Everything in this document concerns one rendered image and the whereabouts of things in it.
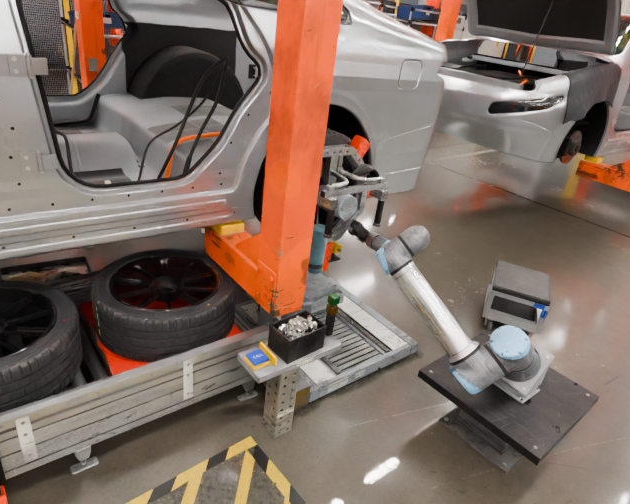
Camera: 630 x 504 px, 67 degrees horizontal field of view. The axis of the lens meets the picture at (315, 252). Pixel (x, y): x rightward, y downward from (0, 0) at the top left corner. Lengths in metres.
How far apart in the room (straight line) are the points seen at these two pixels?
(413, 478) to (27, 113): 2.07
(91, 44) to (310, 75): 2.75
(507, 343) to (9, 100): 2.06
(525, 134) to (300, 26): 3.23
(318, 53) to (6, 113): 1.08
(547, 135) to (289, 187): 3.26
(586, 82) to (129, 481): 4.37
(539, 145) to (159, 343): 3.67
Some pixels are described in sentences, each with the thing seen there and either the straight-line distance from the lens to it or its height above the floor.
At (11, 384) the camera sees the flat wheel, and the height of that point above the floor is 0.44.
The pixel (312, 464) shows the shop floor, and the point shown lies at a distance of 2.24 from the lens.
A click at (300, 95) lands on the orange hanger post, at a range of 1.74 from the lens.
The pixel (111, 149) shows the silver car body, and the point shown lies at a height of 0.90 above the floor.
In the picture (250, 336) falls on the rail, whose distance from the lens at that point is 2.20.
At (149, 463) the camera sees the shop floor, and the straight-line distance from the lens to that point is 2.24.
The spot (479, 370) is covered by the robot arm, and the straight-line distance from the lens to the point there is 2.14.
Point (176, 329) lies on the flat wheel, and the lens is 2.13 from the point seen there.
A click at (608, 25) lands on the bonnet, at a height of 1.90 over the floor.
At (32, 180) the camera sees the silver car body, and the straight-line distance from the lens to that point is 2.05.
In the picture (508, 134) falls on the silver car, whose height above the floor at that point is 0.95.
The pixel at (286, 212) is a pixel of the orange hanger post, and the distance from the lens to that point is 1.85.
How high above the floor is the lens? 1.74
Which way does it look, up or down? 27 degrees down
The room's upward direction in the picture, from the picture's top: 8 degrees clockwise
